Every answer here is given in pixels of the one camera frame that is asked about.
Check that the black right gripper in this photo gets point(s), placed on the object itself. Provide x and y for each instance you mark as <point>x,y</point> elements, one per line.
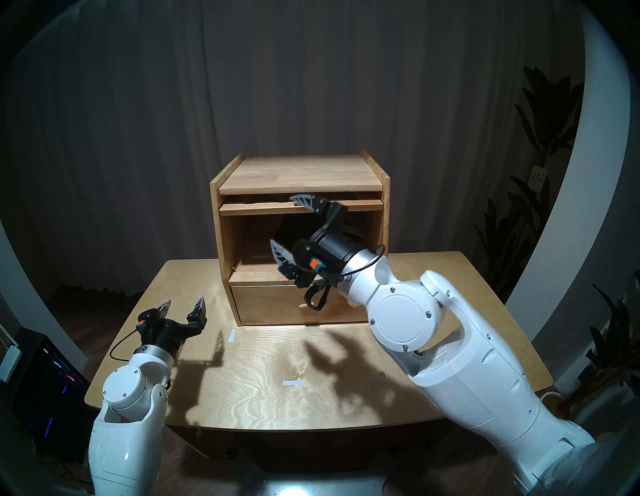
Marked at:
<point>337,247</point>

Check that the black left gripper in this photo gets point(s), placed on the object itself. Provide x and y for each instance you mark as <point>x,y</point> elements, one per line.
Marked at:
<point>169,340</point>

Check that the black shirt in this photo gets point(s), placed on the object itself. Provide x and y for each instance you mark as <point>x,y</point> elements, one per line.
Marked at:
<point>290,227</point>

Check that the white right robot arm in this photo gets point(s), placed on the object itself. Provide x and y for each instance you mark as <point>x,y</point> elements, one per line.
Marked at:
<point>475,380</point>

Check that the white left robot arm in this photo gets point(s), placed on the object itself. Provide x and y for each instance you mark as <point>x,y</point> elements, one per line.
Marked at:
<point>127,430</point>

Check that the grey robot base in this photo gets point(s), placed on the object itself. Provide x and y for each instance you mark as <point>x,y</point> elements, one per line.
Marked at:
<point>310,487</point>

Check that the wooden cabinet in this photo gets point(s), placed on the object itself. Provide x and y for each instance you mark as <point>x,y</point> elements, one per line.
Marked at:
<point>300,175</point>

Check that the black computer tower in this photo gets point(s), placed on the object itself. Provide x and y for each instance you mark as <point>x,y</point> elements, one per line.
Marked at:
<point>45,390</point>

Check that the white curved arch panel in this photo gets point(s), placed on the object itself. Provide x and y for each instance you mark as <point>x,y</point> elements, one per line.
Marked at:
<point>25,300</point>
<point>595,175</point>

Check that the white box device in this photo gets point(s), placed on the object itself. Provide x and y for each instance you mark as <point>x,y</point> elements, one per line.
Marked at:
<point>9,362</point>

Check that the grey curtain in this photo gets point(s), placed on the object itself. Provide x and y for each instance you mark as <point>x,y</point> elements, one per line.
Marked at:
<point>125,125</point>

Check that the white plant tag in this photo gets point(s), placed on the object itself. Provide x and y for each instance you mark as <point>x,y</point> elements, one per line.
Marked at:
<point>538,177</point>

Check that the tall dark leafy plant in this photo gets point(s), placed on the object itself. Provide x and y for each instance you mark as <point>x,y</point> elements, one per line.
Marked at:
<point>547,115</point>

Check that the small dark leafy plant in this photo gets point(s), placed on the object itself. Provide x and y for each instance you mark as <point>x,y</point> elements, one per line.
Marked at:
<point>615,345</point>

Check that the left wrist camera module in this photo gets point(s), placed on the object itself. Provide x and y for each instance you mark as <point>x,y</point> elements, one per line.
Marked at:
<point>149,319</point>

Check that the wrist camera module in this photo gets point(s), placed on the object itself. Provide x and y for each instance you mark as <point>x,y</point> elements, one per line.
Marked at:
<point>149,319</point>
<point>312,274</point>

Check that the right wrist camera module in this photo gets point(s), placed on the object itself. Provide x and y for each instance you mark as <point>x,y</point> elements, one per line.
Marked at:
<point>312,274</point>

